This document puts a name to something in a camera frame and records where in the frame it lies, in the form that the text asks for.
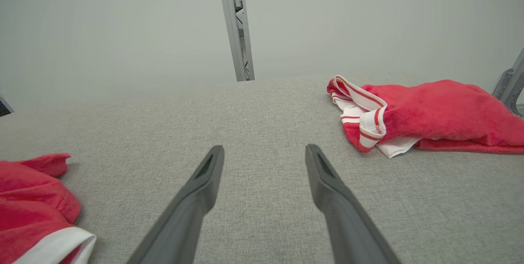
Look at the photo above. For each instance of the red and white Bulls jersey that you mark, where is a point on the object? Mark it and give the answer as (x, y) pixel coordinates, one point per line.
(442, 108)

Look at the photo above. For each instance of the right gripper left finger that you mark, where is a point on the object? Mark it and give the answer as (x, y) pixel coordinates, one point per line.
(184, 215)

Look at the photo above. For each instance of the grey metal frame bracket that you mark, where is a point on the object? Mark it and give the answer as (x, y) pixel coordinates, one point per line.
(511, 88)

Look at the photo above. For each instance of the grey metal wall post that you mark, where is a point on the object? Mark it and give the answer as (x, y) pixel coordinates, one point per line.
(236, 22)

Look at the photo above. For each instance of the grey fabric sofa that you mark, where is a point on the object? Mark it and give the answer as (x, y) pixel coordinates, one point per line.
(266, 112)

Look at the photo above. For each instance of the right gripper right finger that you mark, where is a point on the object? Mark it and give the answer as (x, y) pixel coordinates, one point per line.
(344, 215)

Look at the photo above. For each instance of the red shorts with white trim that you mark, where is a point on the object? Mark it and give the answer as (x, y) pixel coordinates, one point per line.
(28, 206)

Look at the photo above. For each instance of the dark box at wall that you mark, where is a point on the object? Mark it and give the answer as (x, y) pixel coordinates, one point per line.
(4, 107)

